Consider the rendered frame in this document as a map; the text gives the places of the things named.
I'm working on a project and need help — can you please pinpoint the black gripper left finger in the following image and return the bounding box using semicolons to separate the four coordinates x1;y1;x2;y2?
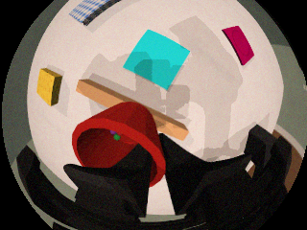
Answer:
63;143;153;218

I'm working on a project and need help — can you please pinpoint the dark red square coaster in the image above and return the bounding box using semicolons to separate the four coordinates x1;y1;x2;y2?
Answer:
222;26;254;65

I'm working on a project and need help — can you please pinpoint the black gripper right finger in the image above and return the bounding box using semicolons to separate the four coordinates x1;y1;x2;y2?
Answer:
158;133;251;216

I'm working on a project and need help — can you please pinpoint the yellow sponge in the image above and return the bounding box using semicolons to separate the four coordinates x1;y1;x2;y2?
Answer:
36;68;62;106

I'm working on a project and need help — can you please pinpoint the red cup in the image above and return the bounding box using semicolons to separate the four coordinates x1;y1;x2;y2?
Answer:
72;102;166;187

